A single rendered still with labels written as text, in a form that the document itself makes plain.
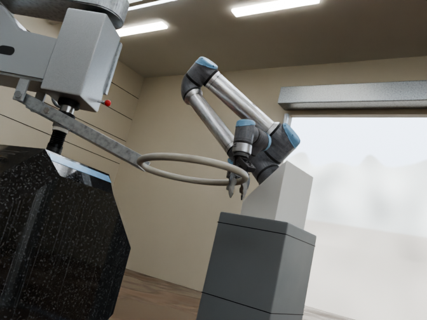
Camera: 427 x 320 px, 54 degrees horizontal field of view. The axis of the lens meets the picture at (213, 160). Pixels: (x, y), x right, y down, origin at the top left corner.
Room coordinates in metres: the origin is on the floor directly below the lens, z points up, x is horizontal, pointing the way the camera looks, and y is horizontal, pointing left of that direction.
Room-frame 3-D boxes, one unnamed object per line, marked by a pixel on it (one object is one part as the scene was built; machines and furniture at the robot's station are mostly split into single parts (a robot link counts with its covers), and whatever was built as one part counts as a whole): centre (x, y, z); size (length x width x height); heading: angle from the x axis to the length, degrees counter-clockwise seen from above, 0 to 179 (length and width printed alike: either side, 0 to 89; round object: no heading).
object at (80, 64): (1.89, 0.80, 1.35); 0.36 x 0.22 x 0.45; 82
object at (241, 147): (1.89, -0.12, 1.12); 0.10 x 0.09 x 0.05; 111
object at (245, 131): (1.90, -0.11, 1.20); 0.10 x 0.09 x 0.12; 135
